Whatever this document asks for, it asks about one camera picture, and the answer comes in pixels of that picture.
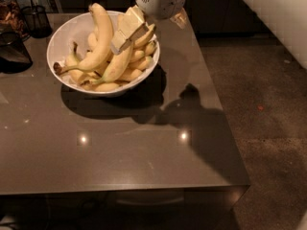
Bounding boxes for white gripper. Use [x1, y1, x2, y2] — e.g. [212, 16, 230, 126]
[110, 0, 188, 55]

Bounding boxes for long banana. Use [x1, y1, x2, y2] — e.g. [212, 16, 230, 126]
[90, 46, 132, 85]
[53, 3, 113, 76]

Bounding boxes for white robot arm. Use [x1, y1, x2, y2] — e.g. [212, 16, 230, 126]
[110, 0, 307, 68]

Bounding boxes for banana upper right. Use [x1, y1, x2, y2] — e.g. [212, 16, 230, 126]
[134, 24, 156, 48]

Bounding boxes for small banana right rim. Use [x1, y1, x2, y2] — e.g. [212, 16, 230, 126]
[144, 40, 156, 56]

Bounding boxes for banana middle right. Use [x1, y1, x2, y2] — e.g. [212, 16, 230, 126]
[130, 50, 145, 62]

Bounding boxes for banana lower right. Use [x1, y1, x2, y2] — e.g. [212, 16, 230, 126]
[129, 56, 153, 71]

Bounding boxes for white bowl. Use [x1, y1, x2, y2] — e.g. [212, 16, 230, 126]
[47, 12, 160, 98]

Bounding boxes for banana bottom front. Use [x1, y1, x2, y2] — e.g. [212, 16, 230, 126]
[84, 82, 119, 92]

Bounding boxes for banana lower left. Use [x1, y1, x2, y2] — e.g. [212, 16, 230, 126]
[64, 42, 92, 84]

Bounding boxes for black mesh pen cup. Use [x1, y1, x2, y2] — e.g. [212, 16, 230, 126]
[21, 5, 53, 38]

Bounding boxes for glass jar with snacks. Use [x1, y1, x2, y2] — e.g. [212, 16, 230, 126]
[0, 0, 30, 40]

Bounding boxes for dark glass container left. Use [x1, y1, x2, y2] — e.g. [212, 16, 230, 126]
[0, 32, 33, 74]

